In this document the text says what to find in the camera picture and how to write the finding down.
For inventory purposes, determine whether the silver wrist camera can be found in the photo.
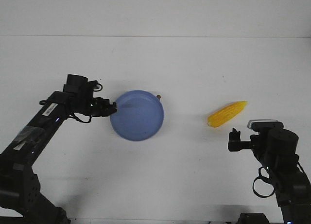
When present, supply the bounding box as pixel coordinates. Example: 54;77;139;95
93;83;103;92
247;119;284;132

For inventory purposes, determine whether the blue round plate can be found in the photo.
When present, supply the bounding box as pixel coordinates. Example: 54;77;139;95
110;90;164;141

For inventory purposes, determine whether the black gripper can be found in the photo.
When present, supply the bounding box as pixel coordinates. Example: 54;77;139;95
91;97;117;117
228;128;261;152

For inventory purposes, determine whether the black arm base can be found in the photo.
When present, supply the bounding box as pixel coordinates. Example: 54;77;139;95
237;213;269;224
0;201;71;224

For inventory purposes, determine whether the yellow corn cob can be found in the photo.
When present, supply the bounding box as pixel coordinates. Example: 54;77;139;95
207;101;248;128

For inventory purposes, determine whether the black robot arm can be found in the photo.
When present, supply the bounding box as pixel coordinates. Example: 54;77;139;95
0;74;117;216
228;127;311;224

